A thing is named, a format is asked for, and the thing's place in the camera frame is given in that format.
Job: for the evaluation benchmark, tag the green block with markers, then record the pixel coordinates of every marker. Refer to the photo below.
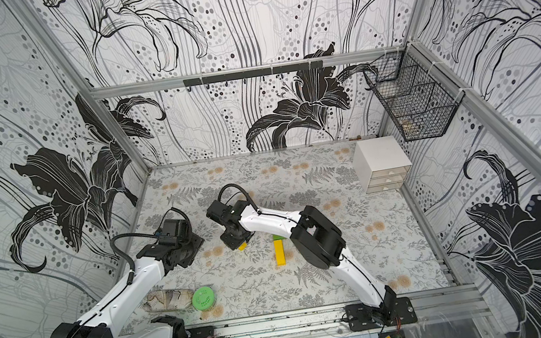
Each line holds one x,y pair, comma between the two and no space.
279,237

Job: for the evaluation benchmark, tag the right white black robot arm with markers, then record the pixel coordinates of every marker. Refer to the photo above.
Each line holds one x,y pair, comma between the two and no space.
316,238

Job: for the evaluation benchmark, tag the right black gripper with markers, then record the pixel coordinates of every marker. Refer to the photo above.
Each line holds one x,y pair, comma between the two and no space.
233,236

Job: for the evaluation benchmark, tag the white drawer box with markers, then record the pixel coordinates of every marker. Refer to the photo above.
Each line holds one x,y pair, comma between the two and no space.
380,164

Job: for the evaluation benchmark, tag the black wire basket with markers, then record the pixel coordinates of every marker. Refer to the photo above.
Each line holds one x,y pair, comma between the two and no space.
409,88

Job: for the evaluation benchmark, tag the green round lid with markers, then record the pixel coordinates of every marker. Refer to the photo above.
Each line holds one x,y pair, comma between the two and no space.
203,299

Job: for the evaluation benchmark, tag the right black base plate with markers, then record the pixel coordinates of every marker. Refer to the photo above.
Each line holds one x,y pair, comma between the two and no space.
361,318

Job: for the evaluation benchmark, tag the black wall bar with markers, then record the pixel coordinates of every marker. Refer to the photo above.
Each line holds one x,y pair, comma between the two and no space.
246,74

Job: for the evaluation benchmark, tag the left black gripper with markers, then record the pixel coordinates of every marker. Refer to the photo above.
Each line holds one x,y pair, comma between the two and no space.
198,243

